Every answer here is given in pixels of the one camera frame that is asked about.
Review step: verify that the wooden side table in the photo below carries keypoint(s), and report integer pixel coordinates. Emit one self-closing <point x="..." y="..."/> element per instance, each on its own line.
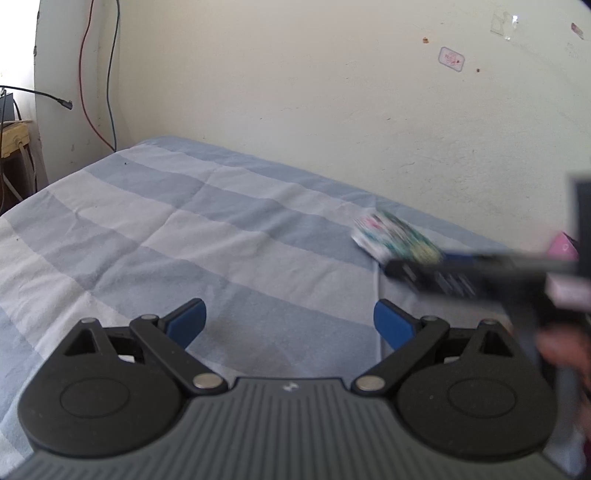
<point x="27" y="161"/>

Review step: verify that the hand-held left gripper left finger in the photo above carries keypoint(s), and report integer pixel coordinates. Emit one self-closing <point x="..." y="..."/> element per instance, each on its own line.
<point x="187" y="321"/>

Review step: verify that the pink wall sticker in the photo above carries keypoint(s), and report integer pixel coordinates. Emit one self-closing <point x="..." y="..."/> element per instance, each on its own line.
<point x="451" y="59"/>

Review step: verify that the person's right hand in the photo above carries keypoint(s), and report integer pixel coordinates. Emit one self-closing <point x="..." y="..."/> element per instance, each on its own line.
<point x="565" y="346"/>

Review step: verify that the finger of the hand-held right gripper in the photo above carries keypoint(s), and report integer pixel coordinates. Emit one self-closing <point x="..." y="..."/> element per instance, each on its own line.
<point x="461" y="279"/>

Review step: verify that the clear tape piece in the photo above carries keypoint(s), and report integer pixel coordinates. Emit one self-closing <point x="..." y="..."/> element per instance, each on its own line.
<point x="503" y="25"/>

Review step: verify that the black device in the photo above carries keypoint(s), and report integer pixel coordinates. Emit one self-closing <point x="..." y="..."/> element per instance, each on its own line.
<point x="7" y="106"/>

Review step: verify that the beige box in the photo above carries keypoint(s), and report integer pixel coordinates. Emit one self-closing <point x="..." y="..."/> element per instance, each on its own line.
<point x="14" y="138"/>

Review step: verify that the pink cardboard box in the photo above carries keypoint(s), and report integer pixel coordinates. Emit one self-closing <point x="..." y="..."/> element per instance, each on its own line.
<point x="562" y="247"/>

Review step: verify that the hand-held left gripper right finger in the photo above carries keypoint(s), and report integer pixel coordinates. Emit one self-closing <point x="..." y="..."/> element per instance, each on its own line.
<point x="392" y="325"/>

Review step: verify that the white green patterned box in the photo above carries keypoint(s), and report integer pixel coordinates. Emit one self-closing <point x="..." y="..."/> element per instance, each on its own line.
<point x="392" y="235"/>

